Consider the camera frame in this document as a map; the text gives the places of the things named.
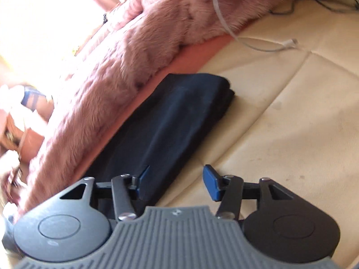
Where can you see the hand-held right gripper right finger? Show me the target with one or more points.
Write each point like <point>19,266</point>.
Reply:
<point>211,183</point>

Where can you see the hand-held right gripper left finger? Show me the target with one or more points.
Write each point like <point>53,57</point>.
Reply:
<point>144,180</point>

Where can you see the black pants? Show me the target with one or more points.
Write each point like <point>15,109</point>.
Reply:
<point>168,123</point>

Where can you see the cream leather mattress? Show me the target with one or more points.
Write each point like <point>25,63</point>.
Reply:
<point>294,117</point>

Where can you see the salmon bed sheet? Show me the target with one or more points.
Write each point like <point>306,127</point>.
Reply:
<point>193,53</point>

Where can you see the pink furry blanket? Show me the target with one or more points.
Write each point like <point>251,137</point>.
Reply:
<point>140,47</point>

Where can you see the blue denim garment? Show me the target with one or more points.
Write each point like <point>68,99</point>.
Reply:
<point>30,95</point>

